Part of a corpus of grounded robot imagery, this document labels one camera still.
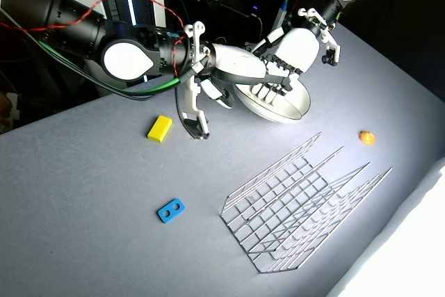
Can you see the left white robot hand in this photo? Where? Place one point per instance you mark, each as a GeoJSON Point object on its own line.
{"type": "Point", "coordinates": [300, 48]}

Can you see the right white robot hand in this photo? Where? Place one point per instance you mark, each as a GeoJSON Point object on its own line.
{"type": "Point", "coordinates": [236, 64]}

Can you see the white plate with black rim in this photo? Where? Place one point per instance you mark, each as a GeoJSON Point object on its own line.
{"type": "Point", "coordinates": [292, 105]}

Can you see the grey plug with blue connector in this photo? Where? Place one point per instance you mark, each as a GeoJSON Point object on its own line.
{"type": "Point", "coordinates": [280, 18]}

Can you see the yellow rectangular block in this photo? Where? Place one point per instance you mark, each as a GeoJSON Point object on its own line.
{"type": "Point", "coordinates": [160, 129]}

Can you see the orange swirl cookie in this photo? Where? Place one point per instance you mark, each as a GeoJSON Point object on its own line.
{"type": "Point", "coordinates": [367, 138]}

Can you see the blue block with two holes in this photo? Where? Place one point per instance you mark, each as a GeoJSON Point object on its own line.
{"type": "Point", "coordinates": [171, 215]}

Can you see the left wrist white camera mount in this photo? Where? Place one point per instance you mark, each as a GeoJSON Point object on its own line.
{"type": "Point", "coordinates": [313, 15]}

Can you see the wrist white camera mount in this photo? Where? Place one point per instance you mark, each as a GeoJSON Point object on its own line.
{"type": "Point", "coordinates": [191, 102]}
{"type": "Point", "coordinates": [313, 15]}

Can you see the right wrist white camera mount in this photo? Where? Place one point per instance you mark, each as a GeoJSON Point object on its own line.
{"type": "Point", "coordinates": [191, 102]}

